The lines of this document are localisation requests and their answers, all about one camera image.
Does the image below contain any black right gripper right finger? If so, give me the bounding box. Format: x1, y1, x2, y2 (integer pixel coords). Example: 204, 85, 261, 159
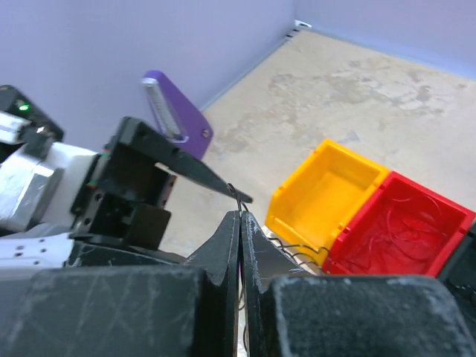
240, 212, 475, 356

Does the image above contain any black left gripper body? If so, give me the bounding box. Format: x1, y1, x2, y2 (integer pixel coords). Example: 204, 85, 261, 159
71, 143, 176, 249

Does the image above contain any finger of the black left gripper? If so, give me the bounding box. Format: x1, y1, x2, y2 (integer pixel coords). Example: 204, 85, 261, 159
115, 117, 253, 204
62, 237, 186, 268

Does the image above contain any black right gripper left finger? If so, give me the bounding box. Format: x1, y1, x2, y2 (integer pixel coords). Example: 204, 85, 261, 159
1, 211, 241, 356

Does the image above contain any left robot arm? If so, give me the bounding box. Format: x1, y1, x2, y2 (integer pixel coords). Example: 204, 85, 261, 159
1, 85, 251, 280

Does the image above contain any yellow plastic bin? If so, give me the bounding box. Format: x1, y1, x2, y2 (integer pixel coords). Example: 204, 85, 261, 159
265, 139, 390, 266

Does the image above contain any red plastic bin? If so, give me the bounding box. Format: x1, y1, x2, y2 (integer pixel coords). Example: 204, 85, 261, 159
324, 172, 475, 277

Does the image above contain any black plastic bin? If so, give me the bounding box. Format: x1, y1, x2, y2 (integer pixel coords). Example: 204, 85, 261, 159
438, 224, 475, 313

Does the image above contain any aluminium table frame rail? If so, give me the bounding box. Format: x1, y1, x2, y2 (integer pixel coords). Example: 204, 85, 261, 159
199, 20, 313, 112

